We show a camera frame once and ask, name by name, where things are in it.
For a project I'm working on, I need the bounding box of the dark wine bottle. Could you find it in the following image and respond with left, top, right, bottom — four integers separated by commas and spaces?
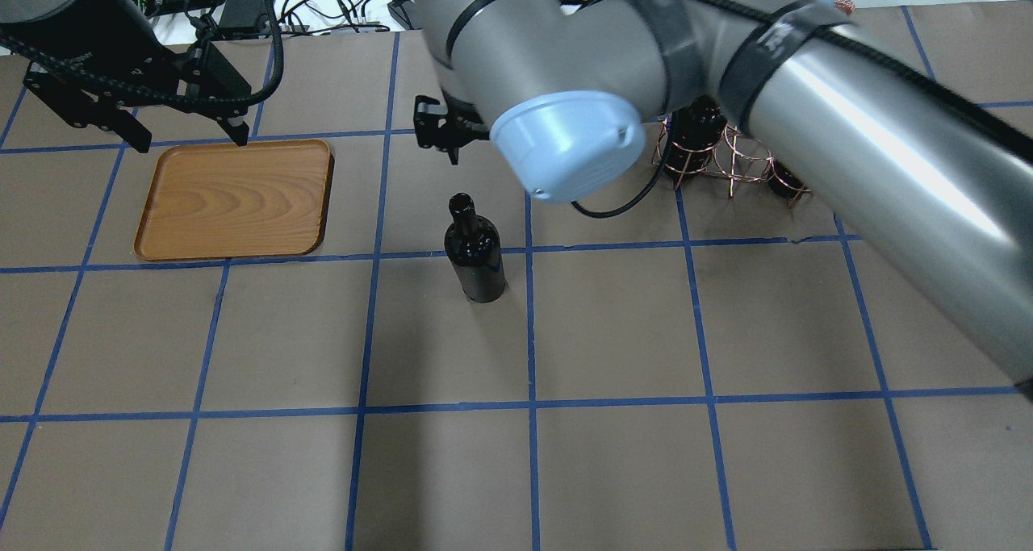
443, 192, 507, 303
766, 159, 810, 202
660, 95, 726, 187

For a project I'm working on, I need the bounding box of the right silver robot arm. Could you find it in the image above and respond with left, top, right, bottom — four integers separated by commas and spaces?
416, 0, 1032, 395

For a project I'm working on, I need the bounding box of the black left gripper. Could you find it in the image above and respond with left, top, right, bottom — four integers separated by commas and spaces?
2, 0, 253, 153

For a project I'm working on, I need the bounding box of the copper wire bottle basket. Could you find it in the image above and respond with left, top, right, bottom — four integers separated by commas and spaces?
654, 115, 811, 208

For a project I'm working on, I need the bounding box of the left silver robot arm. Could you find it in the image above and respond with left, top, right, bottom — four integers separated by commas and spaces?
1, 0, 253, 152

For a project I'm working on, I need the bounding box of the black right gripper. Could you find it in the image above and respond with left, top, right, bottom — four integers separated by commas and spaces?
413, 92, 490, 166

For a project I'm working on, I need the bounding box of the wooden rectangular tray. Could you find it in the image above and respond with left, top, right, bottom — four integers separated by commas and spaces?
134, 139, 333, 261

